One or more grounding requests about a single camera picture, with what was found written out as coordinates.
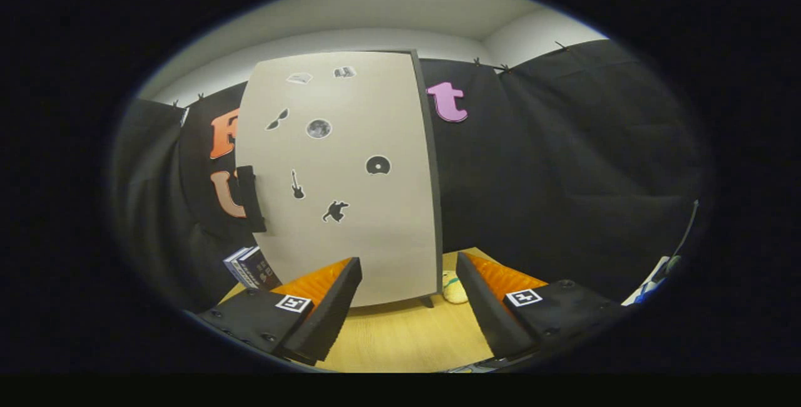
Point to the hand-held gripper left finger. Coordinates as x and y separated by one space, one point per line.
335 313

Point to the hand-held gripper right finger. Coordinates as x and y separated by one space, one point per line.
485 307

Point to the beige cabinet door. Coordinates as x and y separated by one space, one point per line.
350 238

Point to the yellow plush toy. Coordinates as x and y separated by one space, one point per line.
454 291

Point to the dark navy cover book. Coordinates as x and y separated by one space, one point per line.
263 269

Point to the dark grey cabinet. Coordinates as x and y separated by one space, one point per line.
438 225

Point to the white spine book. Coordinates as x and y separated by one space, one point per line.
243 266

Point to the light blue spine book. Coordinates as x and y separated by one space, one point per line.
233 265

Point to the black backdrop cloth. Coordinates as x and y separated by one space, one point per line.
563 175

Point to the white tray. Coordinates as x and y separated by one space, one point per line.
651 272

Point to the round dark dish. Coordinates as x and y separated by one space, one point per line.
673 263

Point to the row of black cloth clips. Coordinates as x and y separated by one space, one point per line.
504 69

